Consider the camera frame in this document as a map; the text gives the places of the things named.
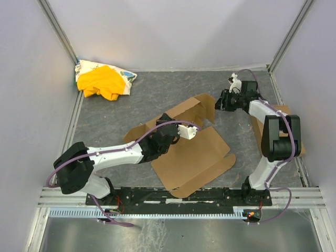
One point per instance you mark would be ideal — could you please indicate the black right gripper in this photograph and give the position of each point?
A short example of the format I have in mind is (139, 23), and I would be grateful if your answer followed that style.
(223, 100)

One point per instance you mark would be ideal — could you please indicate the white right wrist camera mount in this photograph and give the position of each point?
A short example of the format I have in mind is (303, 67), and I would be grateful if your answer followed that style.
(235, 84)

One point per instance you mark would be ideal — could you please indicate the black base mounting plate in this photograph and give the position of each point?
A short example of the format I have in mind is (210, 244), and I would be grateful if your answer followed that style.
(221, 196)

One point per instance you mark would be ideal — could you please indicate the right aluminium frame post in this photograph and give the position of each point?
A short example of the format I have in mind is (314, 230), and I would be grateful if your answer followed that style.
(299, 19)

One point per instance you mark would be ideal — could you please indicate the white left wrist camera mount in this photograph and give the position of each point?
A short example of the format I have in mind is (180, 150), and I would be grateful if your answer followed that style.
(187, 132)

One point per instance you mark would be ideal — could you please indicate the aluminium frame post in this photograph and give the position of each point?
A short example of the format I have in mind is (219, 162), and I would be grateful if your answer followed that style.
(299, 19)
(53, 20)

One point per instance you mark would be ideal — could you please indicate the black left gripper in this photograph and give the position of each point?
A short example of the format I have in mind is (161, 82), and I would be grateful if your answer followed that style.
(171, 132)

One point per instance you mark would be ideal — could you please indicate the aluminium front rail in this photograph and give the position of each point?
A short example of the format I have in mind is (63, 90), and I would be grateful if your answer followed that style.
(301, 197)

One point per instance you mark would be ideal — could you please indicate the white patterned cloth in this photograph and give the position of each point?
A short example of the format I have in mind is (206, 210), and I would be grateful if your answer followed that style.
(85, 66)

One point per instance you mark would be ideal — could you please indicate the left aluminium frame post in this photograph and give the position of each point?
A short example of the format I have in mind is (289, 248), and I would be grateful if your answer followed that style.
(53, 20)

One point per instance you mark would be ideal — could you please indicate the flat folded cardboard box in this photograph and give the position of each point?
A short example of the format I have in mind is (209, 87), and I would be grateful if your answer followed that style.
(259, 126)

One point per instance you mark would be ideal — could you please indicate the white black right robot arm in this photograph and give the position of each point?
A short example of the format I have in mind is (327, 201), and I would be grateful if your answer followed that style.
(280, 139)

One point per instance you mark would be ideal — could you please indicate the yellow cloth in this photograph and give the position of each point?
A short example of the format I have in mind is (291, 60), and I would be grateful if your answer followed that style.
(103, 81)

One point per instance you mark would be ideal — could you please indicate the brown cardboard box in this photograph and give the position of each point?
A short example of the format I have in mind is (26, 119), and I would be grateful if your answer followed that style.
(190, 164)

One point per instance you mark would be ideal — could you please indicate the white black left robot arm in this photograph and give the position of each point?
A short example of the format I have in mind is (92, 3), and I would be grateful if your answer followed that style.
(76, 167)

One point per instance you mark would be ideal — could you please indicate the light blue cable duct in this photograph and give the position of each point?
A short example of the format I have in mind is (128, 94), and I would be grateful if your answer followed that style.
(162, 211)

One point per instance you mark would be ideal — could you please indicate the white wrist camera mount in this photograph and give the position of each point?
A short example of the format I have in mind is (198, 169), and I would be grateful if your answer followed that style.
(187, 132)
(235, 84)

